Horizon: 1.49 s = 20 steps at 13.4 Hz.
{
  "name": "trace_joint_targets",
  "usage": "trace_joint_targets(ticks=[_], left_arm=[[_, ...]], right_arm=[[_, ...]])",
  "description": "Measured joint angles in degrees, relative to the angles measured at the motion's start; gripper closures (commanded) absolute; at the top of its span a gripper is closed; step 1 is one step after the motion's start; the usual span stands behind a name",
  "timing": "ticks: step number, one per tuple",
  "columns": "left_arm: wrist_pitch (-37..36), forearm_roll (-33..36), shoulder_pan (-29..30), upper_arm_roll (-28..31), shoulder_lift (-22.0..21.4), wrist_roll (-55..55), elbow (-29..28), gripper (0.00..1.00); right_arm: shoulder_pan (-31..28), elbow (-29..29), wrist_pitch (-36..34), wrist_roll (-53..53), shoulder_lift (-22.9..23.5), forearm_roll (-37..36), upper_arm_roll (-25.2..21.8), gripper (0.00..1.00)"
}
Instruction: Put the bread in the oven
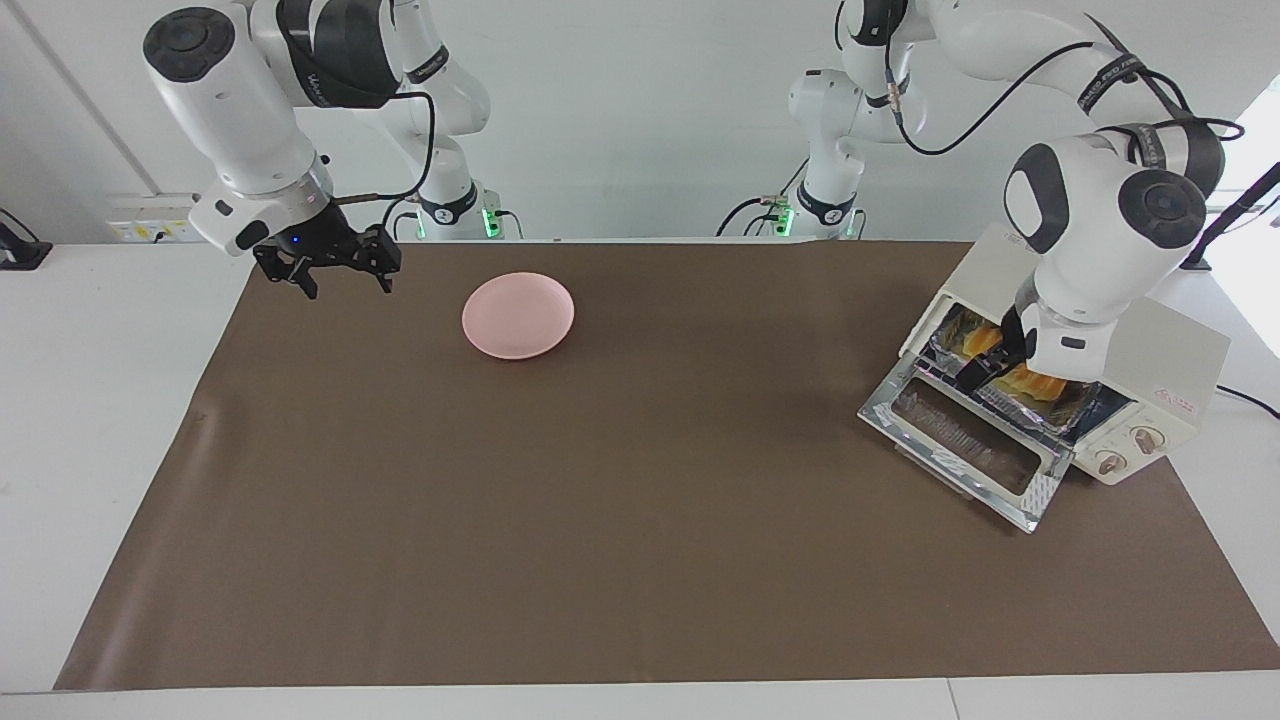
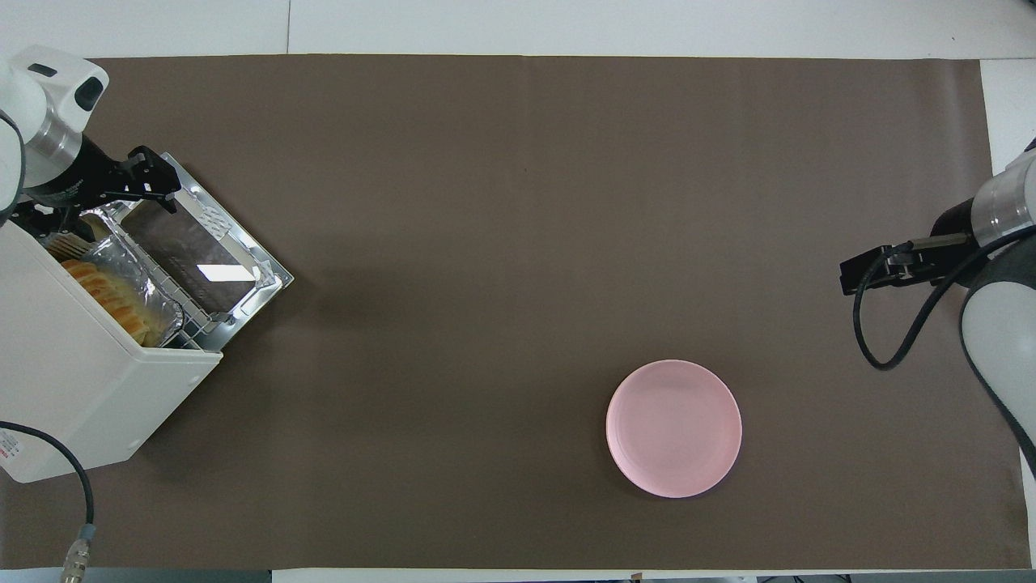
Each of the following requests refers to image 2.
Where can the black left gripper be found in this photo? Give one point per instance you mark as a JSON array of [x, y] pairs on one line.
[[81, 178]]

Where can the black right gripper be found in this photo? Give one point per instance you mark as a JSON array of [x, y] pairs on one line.
[[955, 247]]

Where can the aluminium foil baking tray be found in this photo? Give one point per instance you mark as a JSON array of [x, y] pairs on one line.
[[137, 275]]

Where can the golden twisted bread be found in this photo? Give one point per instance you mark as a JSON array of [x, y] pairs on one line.
[[113, 300]]

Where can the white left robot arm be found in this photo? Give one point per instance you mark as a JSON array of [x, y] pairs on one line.
[[40, 97]]

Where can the chrome glass oven door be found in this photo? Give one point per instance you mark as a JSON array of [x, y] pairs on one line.
[[202, 243]]

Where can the white toaster oven body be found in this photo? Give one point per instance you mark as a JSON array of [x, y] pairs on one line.
[[73, 389]]

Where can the red white oven sticker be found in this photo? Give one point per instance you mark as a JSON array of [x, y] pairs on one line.
[[6, 453]]

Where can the pink round plate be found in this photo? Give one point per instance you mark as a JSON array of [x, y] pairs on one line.
[[673, 429]]

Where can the brown paper table mat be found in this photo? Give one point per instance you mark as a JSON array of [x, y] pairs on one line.
[[486, 243]]

